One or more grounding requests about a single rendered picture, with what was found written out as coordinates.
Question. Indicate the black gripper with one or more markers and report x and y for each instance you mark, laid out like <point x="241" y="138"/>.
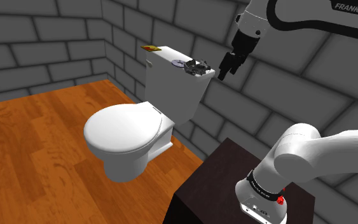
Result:
<point x="243" y="42"/>

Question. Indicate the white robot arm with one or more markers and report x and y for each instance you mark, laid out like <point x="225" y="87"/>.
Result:
<point x="309" y="155"/>

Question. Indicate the dark grey crumpled object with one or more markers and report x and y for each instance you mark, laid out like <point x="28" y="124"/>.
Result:
<point x="196" y="67"/>

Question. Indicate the grey round disc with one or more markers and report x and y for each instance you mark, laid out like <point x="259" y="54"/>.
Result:
<point x="177" y="63"/>

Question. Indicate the white toilet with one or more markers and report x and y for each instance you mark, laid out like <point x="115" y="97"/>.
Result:
<point x="166" y="90"/>

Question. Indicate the yellow and red flat card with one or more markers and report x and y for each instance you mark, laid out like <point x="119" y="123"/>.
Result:
<point x="150" y="48"/>

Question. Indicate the dark robot stand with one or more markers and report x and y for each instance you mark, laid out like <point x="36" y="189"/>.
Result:
<point x="216" y="189"/>

